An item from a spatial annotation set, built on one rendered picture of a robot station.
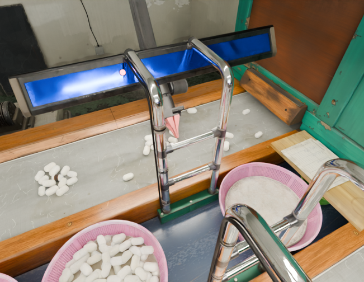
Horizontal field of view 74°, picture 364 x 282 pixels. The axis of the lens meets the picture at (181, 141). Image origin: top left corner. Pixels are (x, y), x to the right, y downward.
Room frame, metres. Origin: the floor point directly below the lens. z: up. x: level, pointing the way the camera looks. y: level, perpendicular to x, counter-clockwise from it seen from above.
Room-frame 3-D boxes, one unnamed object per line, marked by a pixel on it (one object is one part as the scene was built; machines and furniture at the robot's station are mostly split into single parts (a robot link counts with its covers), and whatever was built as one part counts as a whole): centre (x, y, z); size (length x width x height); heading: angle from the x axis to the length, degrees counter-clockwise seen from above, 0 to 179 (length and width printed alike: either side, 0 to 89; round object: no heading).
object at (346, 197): (0.45, -0.43, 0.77); 0.33 x 0.15 x 0.01; 26
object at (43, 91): (0.53, 0.04, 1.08); 0.62 x 0.08 x 0.07; 116
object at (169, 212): (0.46, 0.01, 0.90); 0.20 x 0.19 x 0.45; 116
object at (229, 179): (0.35, -0.23, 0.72); 0.27 x 0.27 x 0.10
